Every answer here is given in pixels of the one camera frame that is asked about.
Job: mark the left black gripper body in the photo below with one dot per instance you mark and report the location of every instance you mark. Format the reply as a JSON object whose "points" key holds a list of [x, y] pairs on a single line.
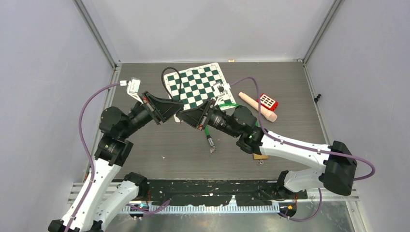
{"points": [[157, 113]]}

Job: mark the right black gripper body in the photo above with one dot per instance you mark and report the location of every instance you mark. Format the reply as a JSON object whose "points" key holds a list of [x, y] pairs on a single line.
{"points": [[203, 117]]}

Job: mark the black cable lock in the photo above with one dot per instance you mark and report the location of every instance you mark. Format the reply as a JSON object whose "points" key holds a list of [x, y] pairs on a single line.
{"points": [[165, 80]]}

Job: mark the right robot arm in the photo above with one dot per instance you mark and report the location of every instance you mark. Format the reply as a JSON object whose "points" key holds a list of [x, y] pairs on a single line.
{"points": [[334, 173]]}

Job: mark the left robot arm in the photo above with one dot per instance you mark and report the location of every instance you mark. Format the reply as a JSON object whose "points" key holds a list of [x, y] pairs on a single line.
{"points": [[89, 212]]}

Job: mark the green white chessboard mat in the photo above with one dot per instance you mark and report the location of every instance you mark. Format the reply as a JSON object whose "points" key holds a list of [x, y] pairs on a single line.
{"points": [[197, 85]]}

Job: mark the small keys on table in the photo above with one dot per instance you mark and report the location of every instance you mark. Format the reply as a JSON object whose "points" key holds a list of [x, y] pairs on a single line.
{"points": [[212, 150]]}

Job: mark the red white block toy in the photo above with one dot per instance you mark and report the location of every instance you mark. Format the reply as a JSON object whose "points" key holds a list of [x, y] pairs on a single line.
{"points": [[267, 102]]}

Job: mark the brass padlock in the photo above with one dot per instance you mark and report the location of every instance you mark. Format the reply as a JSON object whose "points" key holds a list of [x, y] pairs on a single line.
{"points": [[260, 157]]}

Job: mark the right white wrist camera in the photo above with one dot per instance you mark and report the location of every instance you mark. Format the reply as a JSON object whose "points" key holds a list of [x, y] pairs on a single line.
{"points": [[221, 91]]}

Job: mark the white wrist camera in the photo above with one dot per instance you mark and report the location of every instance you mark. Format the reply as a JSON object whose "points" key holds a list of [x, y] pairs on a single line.
{"points": [[133, 86], [221, 91]]}

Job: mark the green cable lock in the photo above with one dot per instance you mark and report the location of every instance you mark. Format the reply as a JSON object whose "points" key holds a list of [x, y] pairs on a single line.
{"points": [[208, 131]]}

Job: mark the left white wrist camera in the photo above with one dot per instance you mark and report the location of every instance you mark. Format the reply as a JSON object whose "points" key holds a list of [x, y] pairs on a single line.
{"points": [[133, 86]]}

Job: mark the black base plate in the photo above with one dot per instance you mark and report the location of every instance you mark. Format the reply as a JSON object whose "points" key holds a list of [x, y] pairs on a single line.
{"points": [[215, 192]]}

